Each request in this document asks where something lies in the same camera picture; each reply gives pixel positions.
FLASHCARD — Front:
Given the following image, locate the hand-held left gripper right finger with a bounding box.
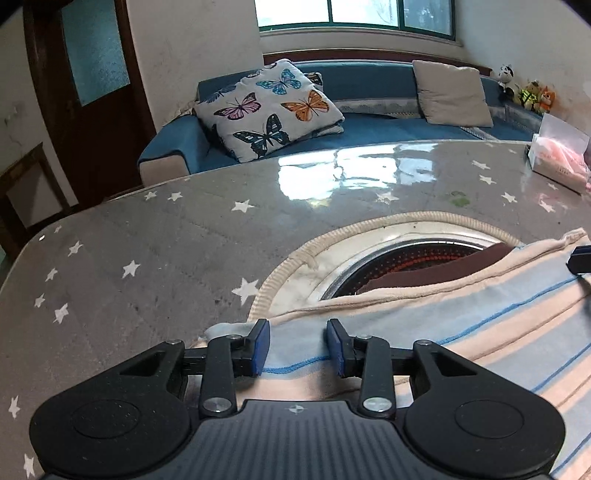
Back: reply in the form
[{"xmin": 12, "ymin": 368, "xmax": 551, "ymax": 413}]
[{"xmin": 326, "ymin": 318, "xmax": 490, "ymax": 419}]

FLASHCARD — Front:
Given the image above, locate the dark wooden glass-panel door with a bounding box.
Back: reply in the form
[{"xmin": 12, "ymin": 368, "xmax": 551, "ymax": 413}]
[{"xmin": 23, "ymin": 0, "xmax": 158, "ymax": 208}]

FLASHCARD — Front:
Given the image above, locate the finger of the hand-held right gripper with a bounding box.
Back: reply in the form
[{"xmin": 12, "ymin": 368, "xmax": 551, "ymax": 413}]
[{"xmin": 566, "ymin": 244, "xmax": 591, "ymax": 275}]

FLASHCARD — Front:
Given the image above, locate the panda plush toy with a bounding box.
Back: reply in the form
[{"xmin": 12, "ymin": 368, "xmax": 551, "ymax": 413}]
[{"xmin": 498, "ymin": 64, "xmax": 517, "ymax": 95}]

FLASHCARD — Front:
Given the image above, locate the plain beige cushion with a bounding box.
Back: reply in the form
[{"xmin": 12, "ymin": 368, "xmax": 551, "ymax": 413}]
[{"xmin": 412, "ymin": 60, "xmax": 494, "ymax": 128}]

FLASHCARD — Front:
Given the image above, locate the dark wooden side table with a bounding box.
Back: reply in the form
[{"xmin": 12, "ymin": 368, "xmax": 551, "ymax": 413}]
[{"xmin": 0, "ymin": 142, "xmax": 72, "ymax": 259}]

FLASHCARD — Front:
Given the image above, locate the blue striped garment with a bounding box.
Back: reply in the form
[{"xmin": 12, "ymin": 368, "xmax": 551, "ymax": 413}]
[{"xmin": 189, "ymin": 228, "xmax": 591, "ymax": 480}]

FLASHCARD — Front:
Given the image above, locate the grey star-print tablecloth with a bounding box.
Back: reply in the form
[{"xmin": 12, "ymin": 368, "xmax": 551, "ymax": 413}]
[{"xmin": 0, "ymin": 138, "xmax": 591, "ymax": 480}]

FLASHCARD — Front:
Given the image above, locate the white cooktop surround ring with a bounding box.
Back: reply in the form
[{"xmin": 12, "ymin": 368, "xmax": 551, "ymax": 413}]
[{"xmin": 268, "ymin": 222, "xmax": 522, "ymax": 319}]

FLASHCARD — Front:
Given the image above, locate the green framed window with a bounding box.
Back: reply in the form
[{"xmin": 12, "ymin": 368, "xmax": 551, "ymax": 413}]
[{"xmin": 255, "ymin": 0, "xmax": 455, "ymax": 38}]

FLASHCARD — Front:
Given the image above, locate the butterfly print cushion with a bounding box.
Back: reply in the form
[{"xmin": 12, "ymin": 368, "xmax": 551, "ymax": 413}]
[{"xmin": 193, "ymin": 58, "xmax": 346, "ymax": 163}]

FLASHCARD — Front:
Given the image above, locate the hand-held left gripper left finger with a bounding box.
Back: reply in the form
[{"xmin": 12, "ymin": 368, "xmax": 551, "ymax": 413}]
[{"xmin": 111, "ymin": 318, "xmax": 271, "ymax": 419}]

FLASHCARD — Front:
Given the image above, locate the clear tissue box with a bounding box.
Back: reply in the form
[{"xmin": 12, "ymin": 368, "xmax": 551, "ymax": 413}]
[{"xmin": 526, "ymin": 113, "xmax": 591, "ymax": 195}]

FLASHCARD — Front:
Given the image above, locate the round black induction cooktop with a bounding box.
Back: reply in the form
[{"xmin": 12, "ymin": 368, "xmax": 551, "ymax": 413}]
[{"xmin": 330, "ymin": 237, "xmax": 513, "ymax": 301}]

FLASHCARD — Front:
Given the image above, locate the yellow green plush toy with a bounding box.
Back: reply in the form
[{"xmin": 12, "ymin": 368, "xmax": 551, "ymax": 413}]
[{"xmin": 516, "ymin": 79, "xmax": 542, "ymax": 112}]

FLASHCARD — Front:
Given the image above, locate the blue sofa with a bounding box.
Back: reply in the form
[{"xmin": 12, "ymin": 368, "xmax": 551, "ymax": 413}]
[{"xmin": 137, "ymin": 60, "xmax": 546, "ymax": 188}]

